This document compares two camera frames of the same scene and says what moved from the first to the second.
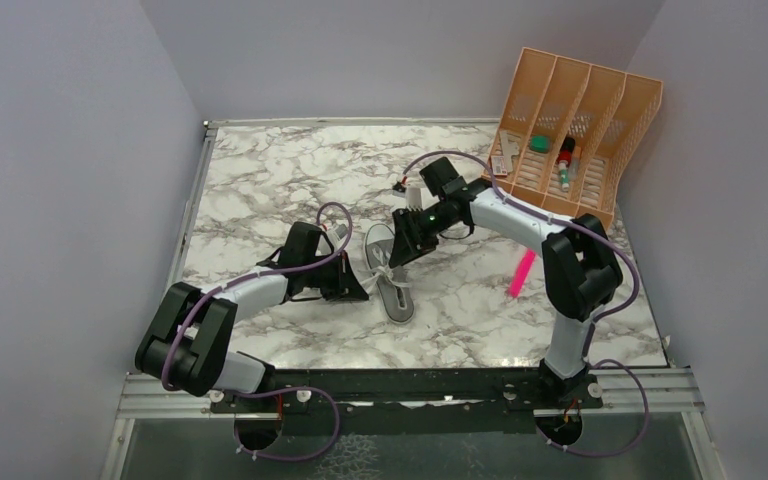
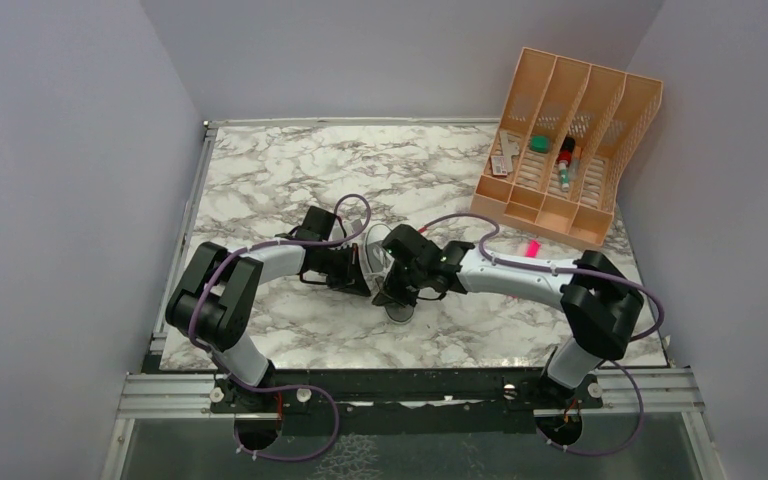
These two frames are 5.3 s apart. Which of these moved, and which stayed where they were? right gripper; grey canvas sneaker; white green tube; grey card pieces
Moved: right gripper
Stayed: white green tube; grey canvas sneaker; grey card pieces
